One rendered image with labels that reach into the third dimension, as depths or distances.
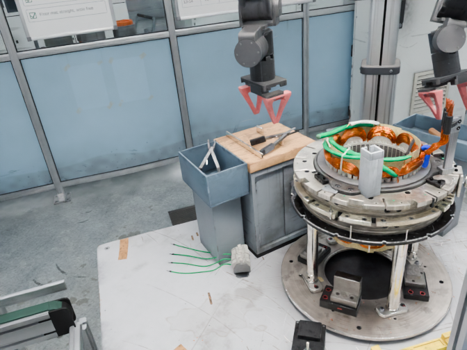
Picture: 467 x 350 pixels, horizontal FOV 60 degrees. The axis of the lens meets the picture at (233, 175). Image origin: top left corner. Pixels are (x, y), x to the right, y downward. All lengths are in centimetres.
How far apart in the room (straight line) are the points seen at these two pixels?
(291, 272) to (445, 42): 62
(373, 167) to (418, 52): 252
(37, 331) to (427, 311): 93
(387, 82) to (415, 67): 196
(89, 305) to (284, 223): 140
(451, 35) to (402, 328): 62
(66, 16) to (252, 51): 211
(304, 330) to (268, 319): 12
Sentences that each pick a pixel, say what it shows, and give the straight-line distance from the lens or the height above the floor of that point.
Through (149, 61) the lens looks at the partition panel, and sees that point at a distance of 296.
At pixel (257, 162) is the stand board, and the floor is 106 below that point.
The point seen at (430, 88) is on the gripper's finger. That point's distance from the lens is 109.
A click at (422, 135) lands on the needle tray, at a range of 113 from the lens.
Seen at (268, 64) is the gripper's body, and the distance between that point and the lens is 93.
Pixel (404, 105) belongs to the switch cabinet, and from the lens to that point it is 329.
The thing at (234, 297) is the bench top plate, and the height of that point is 78.
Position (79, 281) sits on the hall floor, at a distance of 244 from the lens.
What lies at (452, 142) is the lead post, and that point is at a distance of 85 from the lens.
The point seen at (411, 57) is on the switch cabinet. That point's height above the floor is 75.
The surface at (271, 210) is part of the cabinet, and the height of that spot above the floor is 91.
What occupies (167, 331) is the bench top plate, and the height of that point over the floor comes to 78.
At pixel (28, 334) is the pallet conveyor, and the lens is 121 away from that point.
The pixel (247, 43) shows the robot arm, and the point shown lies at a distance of 85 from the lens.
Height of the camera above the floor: 150
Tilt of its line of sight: 29 degrees down
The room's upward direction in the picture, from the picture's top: 6 degrees counter-clockwise
